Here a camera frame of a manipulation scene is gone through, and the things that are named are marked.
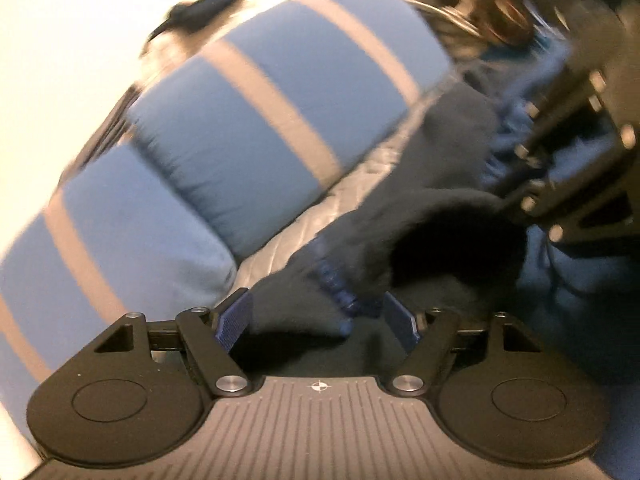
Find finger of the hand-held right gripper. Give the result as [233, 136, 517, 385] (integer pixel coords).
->
[512, 71, 616, 161]
[495, 150, 640, 246]

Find blue fleece jacket dark lining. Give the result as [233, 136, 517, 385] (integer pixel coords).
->
[235, 35, 640, 480]

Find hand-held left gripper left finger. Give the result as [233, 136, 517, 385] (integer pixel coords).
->
[95, 287, 253, 397]

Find white quilted bedspread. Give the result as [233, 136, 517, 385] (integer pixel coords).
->
[234, 132, 421, 291]

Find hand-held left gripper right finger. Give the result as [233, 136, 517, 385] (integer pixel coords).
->
[382, 291, 543, 397]

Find blue pillow with beige stripes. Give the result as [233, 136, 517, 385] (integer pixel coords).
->
[122, 0, 457, 257]
[0, 145, 238, 411]

